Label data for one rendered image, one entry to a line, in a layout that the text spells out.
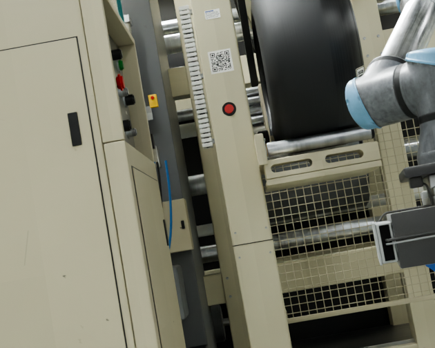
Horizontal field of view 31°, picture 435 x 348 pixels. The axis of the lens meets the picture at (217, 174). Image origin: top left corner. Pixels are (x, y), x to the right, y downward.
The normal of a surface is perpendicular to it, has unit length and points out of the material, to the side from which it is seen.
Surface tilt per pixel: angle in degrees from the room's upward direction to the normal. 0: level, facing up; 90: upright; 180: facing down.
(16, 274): 90
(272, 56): 92
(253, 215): 90
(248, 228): 90
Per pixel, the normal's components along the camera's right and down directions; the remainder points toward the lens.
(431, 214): -0.18, -0.05
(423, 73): -0.72, 0.05
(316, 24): -0.07, -0.25
